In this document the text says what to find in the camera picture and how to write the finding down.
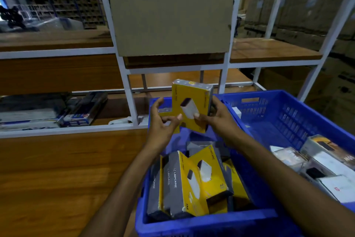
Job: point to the open brown cardboard box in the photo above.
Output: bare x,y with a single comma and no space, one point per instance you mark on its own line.
288,78

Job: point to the blue white packet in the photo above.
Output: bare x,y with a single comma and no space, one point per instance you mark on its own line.
83,112

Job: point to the white charger box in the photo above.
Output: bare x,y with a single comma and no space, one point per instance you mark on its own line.
314,173

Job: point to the blue plastic crate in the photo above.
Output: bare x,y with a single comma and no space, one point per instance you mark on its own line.
277,117
208,223

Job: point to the white metal shelving rack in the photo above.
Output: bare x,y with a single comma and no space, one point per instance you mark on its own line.
55,175

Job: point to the flat brown cardboard box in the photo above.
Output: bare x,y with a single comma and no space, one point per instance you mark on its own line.
166,20

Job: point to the clear plastic sheet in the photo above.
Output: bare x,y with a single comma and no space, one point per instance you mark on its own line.
55,24

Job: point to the stack of large cardboard cartons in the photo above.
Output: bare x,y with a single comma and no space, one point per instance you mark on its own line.
305,15

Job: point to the brown pigeonhole shelving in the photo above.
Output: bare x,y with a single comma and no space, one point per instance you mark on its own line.
69,6

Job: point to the black flat case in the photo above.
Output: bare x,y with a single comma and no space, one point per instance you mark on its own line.
33,102

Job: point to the person's left hand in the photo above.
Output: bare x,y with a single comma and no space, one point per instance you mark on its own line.
161,131

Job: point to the person's right hand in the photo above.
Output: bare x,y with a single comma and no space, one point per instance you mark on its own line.
222,126

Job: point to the group of yellow charger boxes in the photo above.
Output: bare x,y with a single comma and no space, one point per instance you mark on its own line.
180,189

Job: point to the white plastic piece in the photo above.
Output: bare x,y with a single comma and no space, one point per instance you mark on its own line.
122,121

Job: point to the person's right forearm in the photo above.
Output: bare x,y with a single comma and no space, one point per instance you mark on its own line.
299,195

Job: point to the person's left forearm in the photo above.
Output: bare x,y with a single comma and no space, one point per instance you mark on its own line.
119,198

